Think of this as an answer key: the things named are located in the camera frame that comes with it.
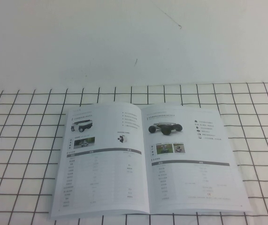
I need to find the white product booklet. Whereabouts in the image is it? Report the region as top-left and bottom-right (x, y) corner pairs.
(49, 102), (253, 220)

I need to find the white black-grid tablecloth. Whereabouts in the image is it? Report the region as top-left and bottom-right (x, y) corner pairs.
(0, 82), (268, 225)

